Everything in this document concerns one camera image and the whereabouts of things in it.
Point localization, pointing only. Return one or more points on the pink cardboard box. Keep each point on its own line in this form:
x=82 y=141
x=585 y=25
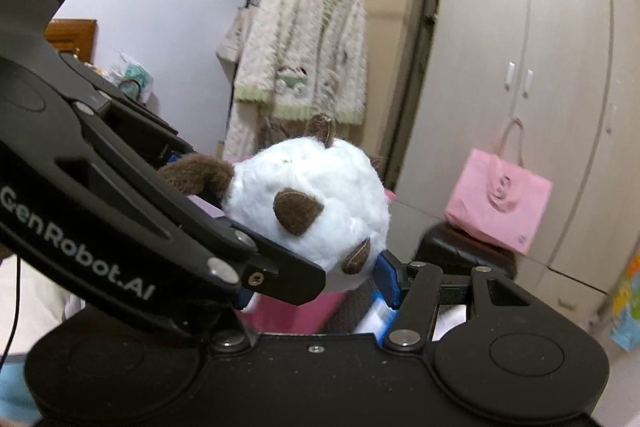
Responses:
x=290 y=313

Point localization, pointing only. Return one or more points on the wooden bed headboard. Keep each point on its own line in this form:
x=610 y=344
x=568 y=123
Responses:
x=75 y=39

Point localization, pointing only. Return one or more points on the pink tote bag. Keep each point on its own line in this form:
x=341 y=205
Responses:
x=495 y=202

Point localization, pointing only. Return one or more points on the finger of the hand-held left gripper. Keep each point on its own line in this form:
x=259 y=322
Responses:
x=135 y=117
x=280 y=272

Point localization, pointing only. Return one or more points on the black suitcase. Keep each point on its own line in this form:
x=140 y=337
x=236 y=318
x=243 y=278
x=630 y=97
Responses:
x=450 y=247

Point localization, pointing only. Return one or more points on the cream knitted pants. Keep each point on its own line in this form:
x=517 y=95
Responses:
x=245 y=132

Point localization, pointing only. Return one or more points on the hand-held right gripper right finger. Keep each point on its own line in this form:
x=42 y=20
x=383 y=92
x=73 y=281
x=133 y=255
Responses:
x=387 y=279

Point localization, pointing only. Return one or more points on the white brown plush toy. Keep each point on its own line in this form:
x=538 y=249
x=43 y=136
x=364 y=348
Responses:
x=310 y=187

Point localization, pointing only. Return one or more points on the blue wet wipes packet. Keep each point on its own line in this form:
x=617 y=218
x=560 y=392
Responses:
x=375 y=319

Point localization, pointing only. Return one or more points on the cream knitted cardigan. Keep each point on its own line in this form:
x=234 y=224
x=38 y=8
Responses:
x=300 y=37

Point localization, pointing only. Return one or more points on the colourful printed bag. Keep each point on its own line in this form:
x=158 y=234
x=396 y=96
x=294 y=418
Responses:
x=627 y=307

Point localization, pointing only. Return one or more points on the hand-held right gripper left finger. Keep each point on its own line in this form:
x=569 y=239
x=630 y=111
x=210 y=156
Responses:
x=245 y=300

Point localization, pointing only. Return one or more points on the beige wardrobe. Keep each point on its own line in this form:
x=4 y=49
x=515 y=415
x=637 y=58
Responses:
x=550 y=57

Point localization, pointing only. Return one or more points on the white plastic bag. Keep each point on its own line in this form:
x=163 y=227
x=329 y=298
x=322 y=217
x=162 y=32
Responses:
x=132 y=74

